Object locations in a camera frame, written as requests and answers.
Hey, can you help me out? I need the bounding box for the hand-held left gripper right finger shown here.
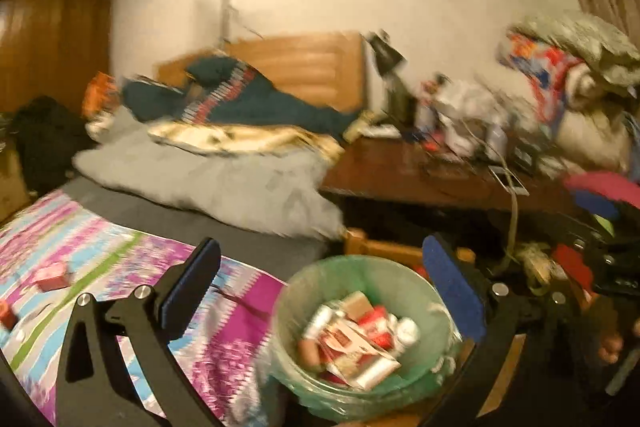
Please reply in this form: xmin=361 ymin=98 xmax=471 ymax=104
xmin=421 ymin=233 xmax=591 ymax=427

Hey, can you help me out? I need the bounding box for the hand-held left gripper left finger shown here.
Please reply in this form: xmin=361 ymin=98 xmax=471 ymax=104
xmin=54 ymin=237 xmax=223 ymax=427

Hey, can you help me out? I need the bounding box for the red white paper packet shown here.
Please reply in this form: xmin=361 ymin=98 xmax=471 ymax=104
xmin=360 ymin=307 xmax=396 ymax=348

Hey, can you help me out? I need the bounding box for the green plastic-lined bin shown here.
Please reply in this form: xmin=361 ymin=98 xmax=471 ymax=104
xmin=257 ymin=255 xmax=463 ymax=410

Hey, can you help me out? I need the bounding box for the white cigarette carton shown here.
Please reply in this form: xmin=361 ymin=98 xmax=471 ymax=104
xmin=345 ymin=354 xmax=403 ymax=390

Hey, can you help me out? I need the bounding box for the red white cigarette box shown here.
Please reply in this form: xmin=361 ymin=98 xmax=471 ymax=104
xmin=320 ymin=324 xmax=381 ymax=365

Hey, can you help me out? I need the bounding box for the white plastic bottle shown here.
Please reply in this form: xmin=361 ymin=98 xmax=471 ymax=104
xmin=302 ymin=304 xmax=336 ymax=340

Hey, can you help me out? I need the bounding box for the person's right hand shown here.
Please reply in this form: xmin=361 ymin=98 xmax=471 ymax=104
xmin=597 ymin=329 xmax=628 ymax=365

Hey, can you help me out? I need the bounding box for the red cloth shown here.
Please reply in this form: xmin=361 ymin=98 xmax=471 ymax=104
xmin=552 ymin=244 xmax=596 ymax=293

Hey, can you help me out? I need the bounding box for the pink cloth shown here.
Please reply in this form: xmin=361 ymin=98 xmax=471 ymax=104
xmin=562 ymin=172 xmax=640 ymax=218

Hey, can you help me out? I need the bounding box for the floral striped bedsheet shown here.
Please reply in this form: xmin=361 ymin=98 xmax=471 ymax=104
xmin=0 ymin=189 xmax=286 ymax=427

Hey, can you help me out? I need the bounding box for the white phone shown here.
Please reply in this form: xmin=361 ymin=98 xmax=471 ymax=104
xmin=490 ymin=167 xmax=528 ymax=195

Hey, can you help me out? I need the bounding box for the dark wooden desk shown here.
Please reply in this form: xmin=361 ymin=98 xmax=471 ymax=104
xmin=320 ymin=134 xmax=576 ymax=212

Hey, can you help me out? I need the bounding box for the white pillow bundle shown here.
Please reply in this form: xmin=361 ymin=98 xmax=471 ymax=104
xmin=555 ymin=72 xmax=640 ymax=172

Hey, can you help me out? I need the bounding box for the red rectangular box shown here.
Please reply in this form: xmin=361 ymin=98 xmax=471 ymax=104
xmin=32 ymin=264 xmax=73 ymax=293

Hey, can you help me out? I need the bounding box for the yellow patterned blanket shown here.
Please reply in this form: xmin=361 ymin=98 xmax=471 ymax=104
xmin=87 ymin=109 xmax=346 ymax=158

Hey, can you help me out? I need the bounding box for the red apple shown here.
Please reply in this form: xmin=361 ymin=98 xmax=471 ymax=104
xmin=0 ymin=301 xmax=20 ymax=330

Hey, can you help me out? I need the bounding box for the dark blue patterned blanket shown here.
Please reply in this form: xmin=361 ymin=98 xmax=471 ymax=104
xmin=122 ymin=57 xmax=366 ymax=142

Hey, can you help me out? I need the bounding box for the black clothing pile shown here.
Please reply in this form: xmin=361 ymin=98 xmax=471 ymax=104
xmin=10 ymin=97 xmax=96 ymax=198

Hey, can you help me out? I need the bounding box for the cardboard box by wardrobe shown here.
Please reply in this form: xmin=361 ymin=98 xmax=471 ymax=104
xmin=0 ymin=147 xmax=31 ymax=223

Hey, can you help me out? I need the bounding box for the colourful printed cloth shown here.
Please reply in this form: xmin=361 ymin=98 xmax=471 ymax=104
xmin=495 ymin=32 xmax=586 ymax=132

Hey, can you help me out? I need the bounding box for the orange plastic bag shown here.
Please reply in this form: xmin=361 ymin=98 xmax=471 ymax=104
xmin=82 ymin=72 xmax=121 ymax=118

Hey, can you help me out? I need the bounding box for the grey green folded quilt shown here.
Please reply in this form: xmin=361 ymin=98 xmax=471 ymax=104
xmin=520 ymin=12 xmax=640 ymax=88

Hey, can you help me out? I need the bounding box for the black desk lamp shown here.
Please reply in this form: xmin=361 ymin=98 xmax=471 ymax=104
xmin=367 ymin=29 xmax=408 ymax=128

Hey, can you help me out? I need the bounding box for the wooden headboard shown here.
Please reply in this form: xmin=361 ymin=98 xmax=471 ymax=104
xmin=157 ymin=32 xmax=366 ymax=115

